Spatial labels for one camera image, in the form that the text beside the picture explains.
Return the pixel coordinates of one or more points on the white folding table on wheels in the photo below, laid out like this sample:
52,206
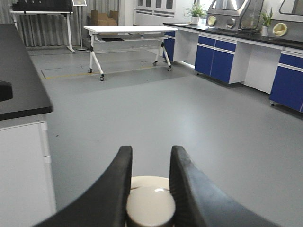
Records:
107,39

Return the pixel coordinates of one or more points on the cardboard boxes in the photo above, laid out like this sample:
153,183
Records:
103,19

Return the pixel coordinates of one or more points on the white wall cabinet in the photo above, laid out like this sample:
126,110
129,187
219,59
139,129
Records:
157,12

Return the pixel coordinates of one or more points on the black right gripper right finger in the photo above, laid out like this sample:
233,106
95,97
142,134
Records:
200,203

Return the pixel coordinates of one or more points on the glass jar with white lid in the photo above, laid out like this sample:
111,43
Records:
150,203

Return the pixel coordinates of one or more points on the potted plant by glove box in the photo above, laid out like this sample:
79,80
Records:
196,12

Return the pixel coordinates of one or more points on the white standing desk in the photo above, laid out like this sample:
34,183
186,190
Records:
43,22

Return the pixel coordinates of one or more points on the steel glove box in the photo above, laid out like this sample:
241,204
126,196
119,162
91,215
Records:
287,21
235,15

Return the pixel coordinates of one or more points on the white fume hood cabinet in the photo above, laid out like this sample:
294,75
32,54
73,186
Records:
26,181

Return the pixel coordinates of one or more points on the sign stand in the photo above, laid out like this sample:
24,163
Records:
80,4

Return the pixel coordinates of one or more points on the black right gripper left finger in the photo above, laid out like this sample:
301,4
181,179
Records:
104,203

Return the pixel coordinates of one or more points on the small potted plant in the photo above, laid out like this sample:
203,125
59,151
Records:
266,18

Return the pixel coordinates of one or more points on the long blue lab bench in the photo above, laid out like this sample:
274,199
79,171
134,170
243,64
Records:
270,65

